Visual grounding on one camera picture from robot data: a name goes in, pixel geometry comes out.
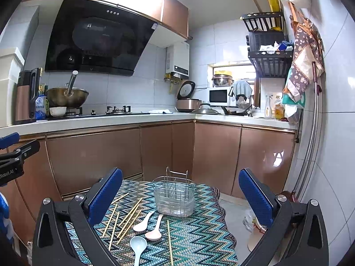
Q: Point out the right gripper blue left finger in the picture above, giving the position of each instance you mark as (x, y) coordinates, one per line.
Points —
(101, 195)

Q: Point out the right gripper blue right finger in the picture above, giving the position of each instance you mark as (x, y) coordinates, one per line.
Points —
(259, 196)

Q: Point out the blue gloved left hand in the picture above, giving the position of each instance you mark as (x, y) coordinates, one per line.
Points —
(5, 221)

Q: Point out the dark red dustpan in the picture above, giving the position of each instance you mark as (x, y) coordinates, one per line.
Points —
(291, 196)

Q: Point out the copper lower cabinets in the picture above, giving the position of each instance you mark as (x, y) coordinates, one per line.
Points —
(212, 153)

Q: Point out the blue salt bag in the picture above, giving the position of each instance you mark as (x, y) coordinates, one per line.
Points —
(40, 107)

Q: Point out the zigzag knitted table mat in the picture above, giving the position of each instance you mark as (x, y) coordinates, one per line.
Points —
(200, 239)

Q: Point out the white small bowl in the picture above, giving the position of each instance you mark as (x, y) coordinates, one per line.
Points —
(57, 111)

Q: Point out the copper black electric kettle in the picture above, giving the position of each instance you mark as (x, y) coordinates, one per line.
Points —
(26, 95)

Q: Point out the black gas stove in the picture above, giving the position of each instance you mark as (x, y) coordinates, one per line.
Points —
(72, 113)

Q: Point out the yellow oil bottle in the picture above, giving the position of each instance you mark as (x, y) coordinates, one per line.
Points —
(279, 110)

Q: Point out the white spray bottle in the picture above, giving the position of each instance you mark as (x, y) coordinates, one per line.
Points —
(268, 109)

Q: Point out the steel pot lid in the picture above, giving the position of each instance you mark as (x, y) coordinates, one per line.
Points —
(205, 109)

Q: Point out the white microwave oven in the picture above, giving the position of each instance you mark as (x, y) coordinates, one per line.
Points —
(222, 96)

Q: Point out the grey blue hanging towel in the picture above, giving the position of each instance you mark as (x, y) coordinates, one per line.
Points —
(242, 88)

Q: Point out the copper rice cooker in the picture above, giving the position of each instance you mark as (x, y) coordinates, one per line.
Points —
(184, 100)

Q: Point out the steel pot on microwave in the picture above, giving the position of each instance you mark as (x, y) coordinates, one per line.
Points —
(222, 78)

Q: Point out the brown patterned hanging apron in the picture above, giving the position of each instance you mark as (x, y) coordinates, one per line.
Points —
(307, 62)

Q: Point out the black range hood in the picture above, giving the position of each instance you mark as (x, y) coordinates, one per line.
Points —
(90, 36)

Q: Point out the white water heater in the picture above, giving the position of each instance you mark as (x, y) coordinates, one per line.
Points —
(177, 60)

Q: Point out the yellow roll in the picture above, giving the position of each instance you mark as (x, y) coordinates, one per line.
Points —
(275, 7)

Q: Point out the clear wire utensil holder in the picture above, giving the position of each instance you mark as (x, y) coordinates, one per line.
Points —
(174, 194)

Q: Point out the brass wok with handle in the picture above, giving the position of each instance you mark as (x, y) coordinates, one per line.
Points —
(67, 96)

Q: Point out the metal broom handle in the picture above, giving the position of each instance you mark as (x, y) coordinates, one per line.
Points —
(300, 185)

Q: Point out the black wall dish rack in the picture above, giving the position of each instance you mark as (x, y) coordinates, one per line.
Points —
(268, 46)

